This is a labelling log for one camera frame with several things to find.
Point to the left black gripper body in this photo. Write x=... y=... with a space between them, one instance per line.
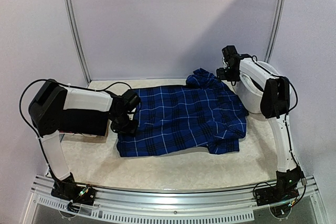
x=122 y=125

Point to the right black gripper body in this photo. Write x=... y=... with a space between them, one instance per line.
x=223 y=73

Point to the black t-shirt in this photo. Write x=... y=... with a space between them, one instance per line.
x=80 y=121

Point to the blue plaid shirt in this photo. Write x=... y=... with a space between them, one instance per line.
x=204 y=112

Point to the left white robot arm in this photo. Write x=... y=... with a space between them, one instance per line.
x=58 y=108

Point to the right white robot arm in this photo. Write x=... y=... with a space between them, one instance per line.
x=275 y=107

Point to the white laundry basket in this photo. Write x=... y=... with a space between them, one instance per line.
x=250 y=87

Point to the perforated metal front panel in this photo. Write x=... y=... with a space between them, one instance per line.
x=45 y=209

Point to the left wall metal profile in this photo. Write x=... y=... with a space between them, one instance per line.
x=77 y=42

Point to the wall metal profile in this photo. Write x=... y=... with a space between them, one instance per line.
x=274 y=29
x=77 y=42

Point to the right wall metal profile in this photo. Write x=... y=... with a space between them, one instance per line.
x=274 y=29

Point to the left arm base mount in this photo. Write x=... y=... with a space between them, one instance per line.
x=78 y=193

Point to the aluminium front rail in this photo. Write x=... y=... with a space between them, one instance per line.
x=107 y=197

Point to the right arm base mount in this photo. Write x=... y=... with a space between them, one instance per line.
x=266 y=194

